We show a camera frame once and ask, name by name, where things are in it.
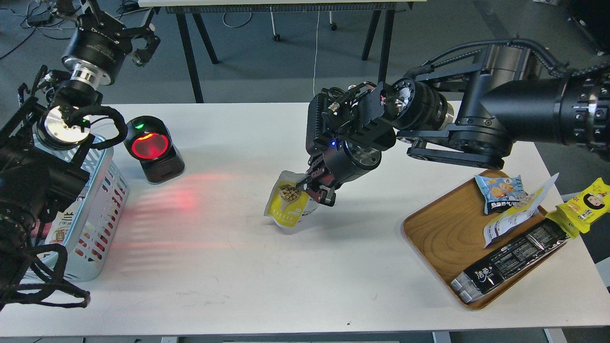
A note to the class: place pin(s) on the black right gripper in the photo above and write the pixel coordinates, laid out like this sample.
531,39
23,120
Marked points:
342,162

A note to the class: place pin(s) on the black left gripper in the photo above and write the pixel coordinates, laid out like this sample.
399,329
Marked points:
101,40

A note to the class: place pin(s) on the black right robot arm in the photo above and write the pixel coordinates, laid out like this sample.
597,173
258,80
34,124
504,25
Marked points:
467,106

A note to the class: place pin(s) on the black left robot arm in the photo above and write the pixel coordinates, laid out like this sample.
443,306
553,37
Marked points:
45,143

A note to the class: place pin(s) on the blue snack packet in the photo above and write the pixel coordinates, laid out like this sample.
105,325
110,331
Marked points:
500,193

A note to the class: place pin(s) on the light blue plastic basket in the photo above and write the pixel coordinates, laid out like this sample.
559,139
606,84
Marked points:
102,200

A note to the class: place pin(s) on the snack packets inside basket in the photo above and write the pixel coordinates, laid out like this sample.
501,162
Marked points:
61,225

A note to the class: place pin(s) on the long black snack package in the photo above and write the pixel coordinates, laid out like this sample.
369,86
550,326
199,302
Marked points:
504,263

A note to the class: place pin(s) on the yellow cartoon snack packet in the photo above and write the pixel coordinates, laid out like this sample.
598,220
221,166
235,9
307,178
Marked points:
577,214

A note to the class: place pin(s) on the black leg background table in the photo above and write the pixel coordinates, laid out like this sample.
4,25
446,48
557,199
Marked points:
262,57

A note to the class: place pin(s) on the black barcode scanner red window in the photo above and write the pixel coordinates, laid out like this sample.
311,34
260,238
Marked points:
149,141

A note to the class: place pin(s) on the round wooden tray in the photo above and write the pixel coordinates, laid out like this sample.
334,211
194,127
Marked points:
448,234

